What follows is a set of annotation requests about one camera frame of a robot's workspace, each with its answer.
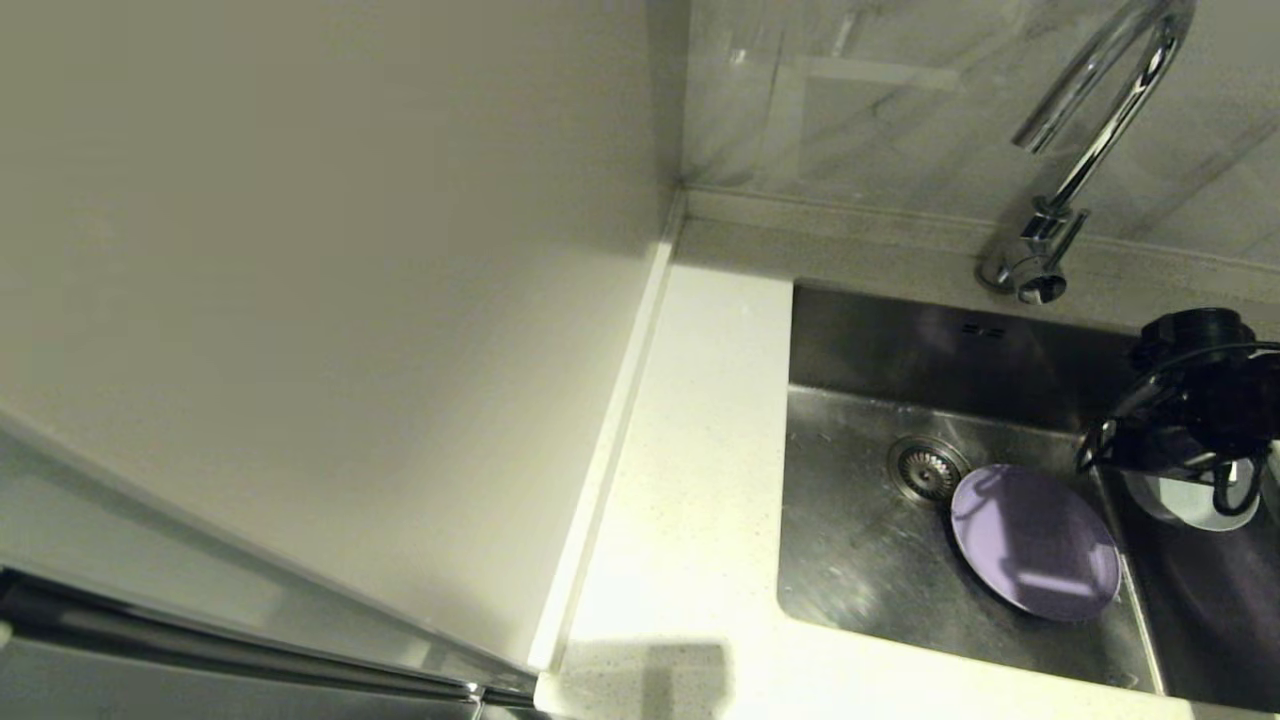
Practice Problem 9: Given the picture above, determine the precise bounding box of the white ceramic bowl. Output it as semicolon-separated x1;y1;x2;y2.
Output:
1122;455;1269;532

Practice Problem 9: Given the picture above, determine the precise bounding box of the lilac round plate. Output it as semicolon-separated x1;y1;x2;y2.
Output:
950;463;1123;623

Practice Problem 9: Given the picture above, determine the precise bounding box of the chrome gooseneck faucet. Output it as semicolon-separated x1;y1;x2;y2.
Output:
978;0;1196;306

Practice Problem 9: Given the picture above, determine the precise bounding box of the metal sink drain strainer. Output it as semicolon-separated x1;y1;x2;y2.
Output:
887;435;973;506

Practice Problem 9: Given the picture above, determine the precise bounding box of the stainless steel sink basin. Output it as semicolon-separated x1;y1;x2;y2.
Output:
778;282;1280;713

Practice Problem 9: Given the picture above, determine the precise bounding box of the tall white cabinet panel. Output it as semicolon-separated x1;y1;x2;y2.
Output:
0;0;691;673

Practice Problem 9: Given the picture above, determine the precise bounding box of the grey glossy appliance door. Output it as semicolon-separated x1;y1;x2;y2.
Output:
0;625;486;720

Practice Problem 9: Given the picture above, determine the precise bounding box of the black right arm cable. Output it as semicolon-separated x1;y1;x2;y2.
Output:
1075;342;1280;519

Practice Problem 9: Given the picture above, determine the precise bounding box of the dark bar door handle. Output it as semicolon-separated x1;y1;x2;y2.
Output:
0;568;539;709

